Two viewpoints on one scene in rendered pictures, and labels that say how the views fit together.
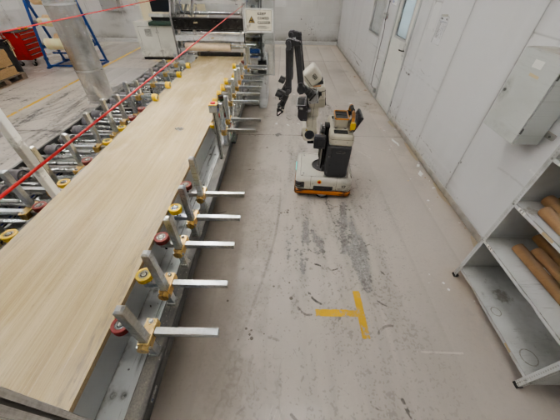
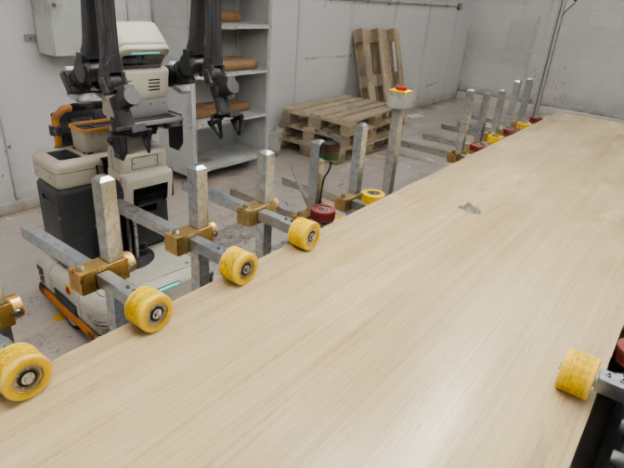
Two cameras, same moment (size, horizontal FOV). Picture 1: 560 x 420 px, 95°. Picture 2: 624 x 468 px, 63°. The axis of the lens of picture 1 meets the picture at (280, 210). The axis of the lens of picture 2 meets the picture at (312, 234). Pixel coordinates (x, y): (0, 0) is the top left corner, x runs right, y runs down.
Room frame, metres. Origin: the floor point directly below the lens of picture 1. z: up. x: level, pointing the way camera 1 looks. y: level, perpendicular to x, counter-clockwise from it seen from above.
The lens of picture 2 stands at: (3.97, 1.51, 1.54)
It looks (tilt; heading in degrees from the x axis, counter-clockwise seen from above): 25 degrees down; 216
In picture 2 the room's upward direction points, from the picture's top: 4 degrees clockwise
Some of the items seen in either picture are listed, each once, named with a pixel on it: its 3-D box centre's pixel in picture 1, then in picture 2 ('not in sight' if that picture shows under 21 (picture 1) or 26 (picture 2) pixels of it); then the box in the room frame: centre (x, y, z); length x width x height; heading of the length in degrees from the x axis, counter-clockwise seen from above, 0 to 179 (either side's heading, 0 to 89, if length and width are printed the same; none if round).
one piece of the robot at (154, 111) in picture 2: (303, 106); (147, 127); (2.75, -0.24, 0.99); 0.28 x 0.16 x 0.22; 175
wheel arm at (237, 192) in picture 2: (241, 119); (276, 208); (2.72, 0.44, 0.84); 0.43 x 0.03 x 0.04; 90
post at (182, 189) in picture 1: (190, 215); (478, 136); (1.18, 0.58, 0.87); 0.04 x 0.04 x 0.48; 0
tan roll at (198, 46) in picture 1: (219, 47); not in sight; (5.29, 1.11, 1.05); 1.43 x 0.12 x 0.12; 90
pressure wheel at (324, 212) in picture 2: not in sight; (321, 223); (2.72, 0.64, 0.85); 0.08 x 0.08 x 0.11
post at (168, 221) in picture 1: (178, 246); (494, 130); (0.93, 0.58, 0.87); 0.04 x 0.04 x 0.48; 0
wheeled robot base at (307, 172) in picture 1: (322, 172); (126, 279); (2.72, -0.53, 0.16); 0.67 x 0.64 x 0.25; 85
